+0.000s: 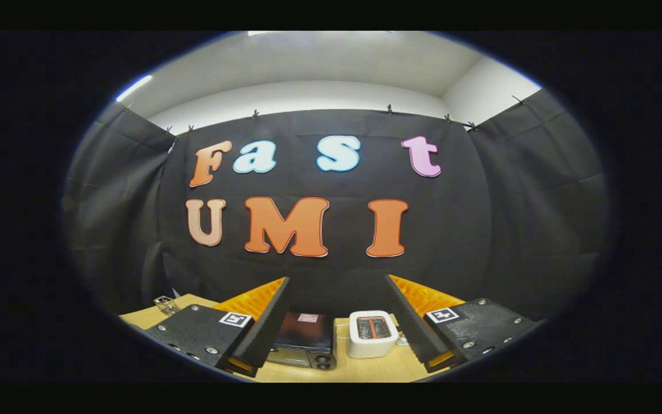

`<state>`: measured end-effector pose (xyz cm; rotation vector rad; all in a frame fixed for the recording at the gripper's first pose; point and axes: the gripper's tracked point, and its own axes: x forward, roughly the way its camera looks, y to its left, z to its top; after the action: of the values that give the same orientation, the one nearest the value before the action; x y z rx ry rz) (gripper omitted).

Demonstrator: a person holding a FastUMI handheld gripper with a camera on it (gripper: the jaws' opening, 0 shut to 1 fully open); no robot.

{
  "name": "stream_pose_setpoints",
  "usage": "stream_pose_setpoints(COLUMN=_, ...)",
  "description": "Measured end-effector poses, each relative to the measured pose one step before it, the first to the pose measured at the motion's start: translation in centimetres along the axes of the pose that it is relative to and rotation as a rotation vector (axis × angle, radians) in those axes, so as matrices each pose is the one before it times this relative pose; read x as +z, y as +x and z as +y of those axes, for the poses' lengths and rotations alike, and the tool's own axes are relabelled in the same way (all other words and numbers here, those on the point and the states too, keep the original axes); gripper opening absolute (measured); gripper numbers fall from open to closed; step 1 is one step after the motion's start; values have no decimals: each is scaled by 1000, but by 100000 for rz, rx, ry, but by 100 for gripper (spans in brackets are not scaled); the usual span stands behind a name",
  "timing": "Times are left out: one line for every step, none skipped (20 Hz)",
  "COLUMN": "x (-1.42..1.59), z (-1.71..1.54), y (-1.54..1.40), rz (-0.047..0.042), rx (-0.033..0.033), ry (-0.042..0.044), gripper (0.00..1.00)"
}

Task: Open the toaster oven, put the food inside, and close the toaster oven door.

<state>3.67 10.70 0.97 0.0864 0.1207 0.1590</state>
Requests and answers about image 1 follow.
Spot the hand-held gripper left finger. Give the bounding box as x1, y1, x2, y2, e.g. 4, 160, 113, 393
144, 277, 291, 378

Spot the white pop-up toaster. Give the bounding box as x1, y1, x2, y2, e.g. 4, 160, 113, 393
348, 310, 399, 359

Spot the row of black clips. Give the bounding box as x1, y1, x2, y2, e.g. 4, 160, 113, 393
121, 94, 528, 136

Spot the ceiling light strip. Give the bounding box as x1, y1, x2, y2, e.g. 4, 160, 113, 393
115, 74, 154, 104

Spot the black toaster oven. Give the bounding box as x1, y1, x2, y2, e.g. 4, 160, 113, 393
267, 312, 338, 370

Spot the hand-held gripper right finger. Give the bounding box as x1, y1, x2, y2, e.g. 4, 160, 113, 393
386, 274, 540, 374

